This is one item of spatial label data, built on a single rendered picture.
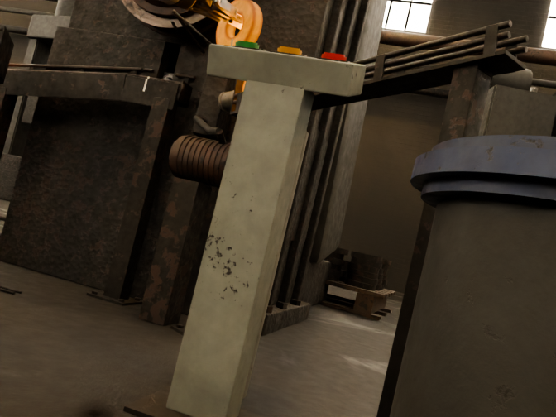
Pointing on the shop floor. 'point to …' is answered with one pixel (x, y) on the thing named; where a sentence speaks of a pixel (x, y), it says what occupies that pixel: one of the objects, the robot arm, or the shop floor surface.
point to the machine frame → (91, 136)
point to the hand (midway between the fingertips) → (239, 21)
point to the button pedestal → (246, 225)
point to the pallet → (359, 284)
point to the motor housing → (182, 225)
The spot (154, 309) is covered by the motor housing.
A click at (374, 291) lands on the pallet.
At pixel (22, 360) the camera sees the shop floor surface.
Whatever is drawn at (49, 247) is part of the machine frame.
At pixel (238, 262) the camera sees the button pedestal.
